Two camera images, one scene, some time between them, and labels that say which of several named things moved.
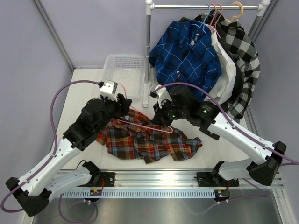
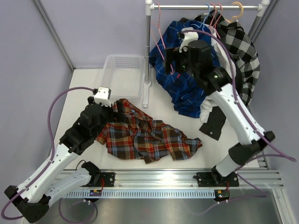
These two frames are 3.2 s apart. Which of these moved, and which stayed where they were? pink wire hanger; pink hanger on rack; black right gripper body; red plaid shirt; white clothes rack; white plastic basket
Moved: black right gripper body; pink wire hanger
Stayed: white clothes rack; pink hanger on rack; white plastic basket; red plaid shirt
